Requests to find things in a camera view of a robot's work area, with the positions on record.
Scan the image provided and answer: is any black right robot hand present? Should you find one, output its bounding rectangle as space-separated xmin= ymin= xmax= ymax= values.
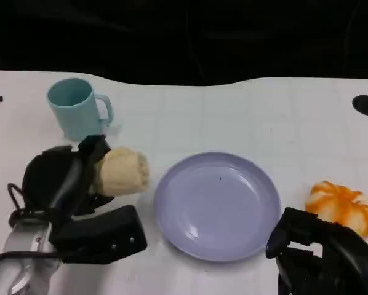
xmin=265 ymin=207 xmax=368 ymax=295

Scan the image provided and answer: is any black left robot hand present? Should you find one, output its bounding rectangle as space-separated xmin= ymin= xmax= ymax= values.
xmin=22 ymin=134 xmax=117 ymax=221

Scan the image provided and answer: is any beige towel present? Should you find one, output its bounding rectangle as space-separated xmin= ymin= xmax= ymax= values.
xmin=93 ymin=146 xmax=150 ymax=197

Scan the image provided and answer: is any orange and white bread roll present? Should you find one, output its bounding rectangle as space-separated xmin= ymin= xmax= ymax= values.
xmin=304 ymin=180 xmax=368 ymax=237

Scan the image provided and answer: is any pale green mug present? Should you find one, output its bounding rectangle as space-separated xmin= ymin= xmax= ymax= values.
xmin=46 ymin=77 xmax=114 ymax=141

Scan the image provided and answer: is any lilac plate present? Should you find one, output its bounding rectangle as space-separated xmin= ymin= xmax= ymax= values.
xmin=153 ymin=151 xmax=282 ymax=263

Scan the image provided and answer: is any black backdrop cloth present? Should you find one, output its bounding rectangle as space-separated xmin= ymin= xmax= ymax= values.
xmin=0 ymin=0 xmax=368 ymax=88

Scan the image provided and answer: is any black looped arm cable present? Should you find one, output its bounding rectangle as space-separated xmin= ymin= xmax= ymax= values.
xmin=7 ymin=183 xmax=55 ymax=229

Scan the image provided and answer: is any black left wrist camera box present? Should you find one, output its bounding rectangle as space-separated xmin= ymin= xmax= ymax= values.
xmin=49 ymin=205 xmax=148 ymax=266

